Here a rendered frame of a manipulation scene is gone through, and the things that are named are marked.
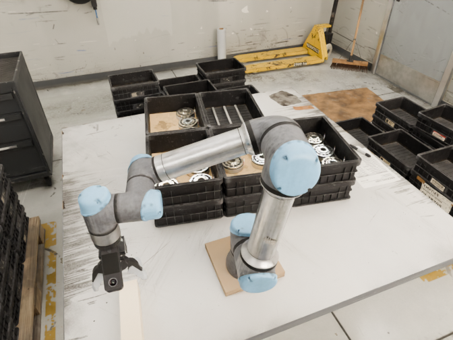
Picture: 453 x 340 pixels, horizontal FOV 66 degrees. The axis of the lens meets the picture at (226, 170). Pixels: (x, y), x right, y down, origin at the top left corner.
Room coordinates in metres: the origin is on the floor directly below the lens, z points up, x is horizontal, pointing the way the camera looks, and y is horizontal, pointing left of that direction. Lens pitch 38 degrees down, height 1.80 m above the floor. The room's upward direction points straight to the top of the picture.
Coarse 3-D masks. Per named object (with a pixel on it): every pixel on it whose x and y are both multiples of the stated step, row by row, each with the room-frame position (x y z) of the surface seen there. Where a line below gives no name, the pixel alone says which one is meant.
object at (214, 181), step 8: (152, 136) 1.38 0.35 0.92; (208, 136) 1.39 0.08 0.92; (216, 168) 1.13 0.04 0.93; (168, 184) 1.02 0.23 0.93; (176, 184) 1.02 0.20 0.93; (184, 184) 1.02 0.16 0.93; (192, 184) 1.03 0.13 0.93; (200, 184) 1.04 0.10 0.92; (208, 184) 1.04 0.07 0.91; (216, 184) 1.05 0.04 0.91
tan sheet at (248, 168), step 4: (244, 156) 1.35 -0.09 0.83; (248, 156) 1.35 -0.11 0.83; (248, 160) 1.32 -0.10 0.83; (244, 164) 1.28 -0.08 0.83; (248, 164) 1.28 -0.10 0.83; (244, 168) 1.25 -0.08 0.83; (248, 168) 1.25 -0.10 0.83; (252, 168) 1.25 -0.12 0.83; (240, 172) 1.22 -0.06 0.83; (244, 172) 1.22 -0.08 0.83; (248, 172) 1.22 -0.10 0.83; (252, 172) 1.22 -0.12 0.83; (256, 172) 1.22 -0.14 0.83; (228, 176) 1.20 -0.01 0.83
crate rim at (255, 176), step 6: (222, 126) 1.46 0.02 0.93; (228, 126) 1.46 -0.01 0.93; (234, 126) 1.46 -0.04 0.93; (240, 126) 1.46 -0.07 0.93; (210, 132) 1.40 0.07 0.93; (222, 174) 1.09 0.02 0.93; (246, 174) 1.08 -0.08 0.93; (252, 174) 1.08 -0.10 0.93; (258, 174) 1.08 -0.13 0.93; (228, 180) 1.06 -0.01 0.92; (234, 180) 1.06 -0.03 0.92; (240, 180) 1.07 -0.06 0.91; (246, 180) 1.07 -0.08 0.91
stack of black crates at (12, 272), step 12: (0, 228) 1.21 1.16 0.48; (0, 240) 1.15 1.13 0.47; (0, 252) 1.11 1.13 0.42; (12, 252) 1.20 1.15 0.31; (0, 264) 1.04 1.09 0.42; (12, 264) 1.13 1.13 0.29; (0, 276) 1.00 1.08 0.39; (12, 276) 1.07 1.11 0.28; (0, 288) 0.94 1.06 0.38; (12, 288) 1.01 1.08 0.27; (0, 300) 0.88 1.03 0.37; (12, 300) 0.95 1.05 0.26; (12, 312) 0.89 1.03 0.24
